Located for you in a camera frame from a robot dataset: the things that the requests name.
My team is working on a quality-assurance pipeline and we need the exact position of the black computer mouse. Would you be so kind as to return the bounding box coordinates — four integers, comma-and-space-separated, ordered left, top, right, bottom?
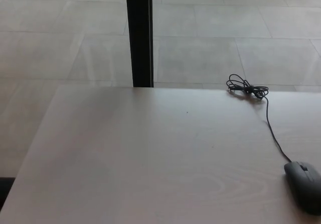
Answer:
283, 161, 321, 216

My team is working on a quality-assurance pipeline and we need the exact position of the black vertical window frame post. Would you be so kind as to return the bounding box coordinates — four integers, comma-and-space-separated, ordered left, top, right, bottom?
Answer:
125, 0, 154, 88

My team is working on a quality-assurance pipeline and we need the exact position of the black mouse cable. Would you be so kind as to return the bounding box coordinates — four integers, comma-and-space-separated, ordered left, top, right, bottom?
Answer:
226, 74, 293, 163

